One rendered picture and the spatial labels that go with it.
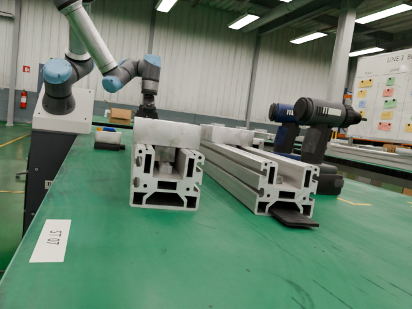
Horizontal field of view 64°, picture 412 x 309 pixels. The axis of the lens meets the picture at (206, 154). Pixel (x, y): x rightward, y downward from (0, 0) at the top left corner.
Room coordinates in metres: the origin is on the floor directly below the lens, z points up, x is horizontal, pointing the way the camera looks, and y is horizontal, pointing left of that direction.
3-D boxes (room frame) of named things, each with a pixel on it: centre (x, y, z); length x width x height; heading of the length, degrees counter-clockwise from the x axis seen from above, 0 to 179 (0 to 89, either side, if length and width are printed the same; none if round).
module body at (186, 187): (0.86, 0.14, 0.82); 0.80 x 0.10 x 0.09; 13
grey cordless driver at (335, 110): (0.80, -0.29, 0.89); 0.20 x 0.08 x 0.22; 109
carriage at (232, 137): (0.90, -0.04, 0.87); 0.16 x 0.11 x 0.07; 13
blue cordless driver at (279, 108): (1.03, -0.28, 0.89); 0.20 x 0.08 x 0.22; 92
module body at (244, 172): (0.90, -0.04, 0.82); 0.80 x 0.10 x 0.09; 13
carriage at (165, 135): (0.61, 0.08, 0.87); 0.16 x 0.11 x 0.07; 13
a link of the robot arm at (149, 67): (1.45, 0.28, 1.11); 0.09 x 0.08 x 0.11; 68
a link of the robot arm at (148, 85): (1.45, 0.28, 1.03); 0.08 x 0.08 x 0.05
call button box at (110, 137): (1.10, 0.32, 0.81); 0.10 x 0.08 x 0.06; 103
